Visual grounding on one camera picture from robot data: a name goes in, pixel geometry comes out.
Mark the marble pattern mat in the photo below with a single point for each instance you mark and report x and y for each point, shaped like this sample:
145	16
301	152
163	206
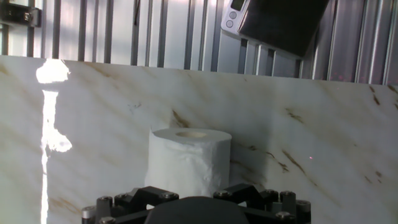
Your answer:
280	140

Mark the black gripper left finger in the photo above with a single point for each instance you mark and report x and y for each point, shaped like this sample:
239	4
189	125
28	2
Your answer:
146	196

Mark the white toilet paper roll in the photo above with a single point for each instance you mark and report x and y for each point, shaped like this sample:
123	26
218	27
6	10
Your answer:
189	161

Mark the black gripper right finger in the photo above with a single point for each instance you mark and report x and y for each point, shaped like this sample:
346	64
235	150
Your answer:
245	194

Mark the silver digital kitchen scale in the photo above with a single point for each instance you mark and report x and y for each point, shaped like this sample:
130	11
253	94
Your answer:
280	25

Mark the black camera bracket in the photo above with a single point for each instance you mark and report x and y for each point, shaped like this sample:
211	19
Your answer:
21	15

